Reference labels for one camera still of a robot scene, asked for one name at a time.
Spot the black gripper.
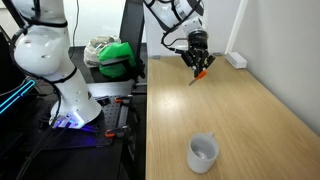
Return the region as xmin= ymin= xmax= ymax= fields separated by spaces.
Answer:
xmin=181 ymin=30 xmax=215 ymax=78

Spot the orange grey marker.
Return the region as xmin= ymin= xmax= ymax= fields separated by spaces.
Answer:
xmin=188 ymin=70 xmax=207 ymax=86

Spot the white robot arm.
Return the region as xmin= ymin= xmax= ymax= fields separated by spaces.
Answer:
xmin=12 ymin=0 xmax=213 ymax=129

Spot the white mug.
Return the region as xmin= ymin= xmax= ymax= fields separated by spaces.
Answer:
xmin=187 ymin=132 xmax=220 ymax=174

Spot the white power strip box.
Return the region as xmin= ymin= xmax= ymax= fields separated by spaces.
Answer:
xmin=225 ymin=52 xmax=247 ymax=69

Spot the green bag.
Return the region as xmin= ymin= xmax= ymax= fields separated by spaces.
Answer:
xmin=98 ymin=42 xmax=136 ymax=78

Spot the orange black clamp far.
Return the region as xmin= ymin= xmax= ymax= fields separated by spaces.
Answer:
xmin=114 ymin=95 xmax=133 ymax=103

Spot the orange black clamp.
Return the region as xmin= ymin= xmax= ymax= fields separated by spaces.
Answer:
xmin=104 ymin=125 xmax=131 ymax=138
xmin=114 ymin=95 xmax=133 ymax=103

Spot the orange black clamp near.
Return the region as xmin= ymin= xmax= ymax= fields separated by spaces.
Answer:
xmin=104 ymin=125 xmax=131 ymax=138

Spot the white plastic bag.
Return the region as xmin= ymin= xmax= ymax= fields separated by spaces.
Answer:
xmin=83 ymin=36 xmax=121 ymax=68

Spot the black monitor post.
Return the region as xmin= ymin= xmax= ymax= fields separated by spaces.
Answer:
xmin=120 ymin=0 xmax=146 ymax=88

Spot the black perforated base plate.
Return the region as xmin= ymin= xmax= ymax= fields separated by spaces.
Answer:
xmin=44 ymin=96 xmax=130 ymax=150

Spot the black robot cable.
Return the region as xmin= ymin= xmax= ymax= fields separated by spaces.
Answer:
xmin=14 ymin=79 xmax=73 ymax=180

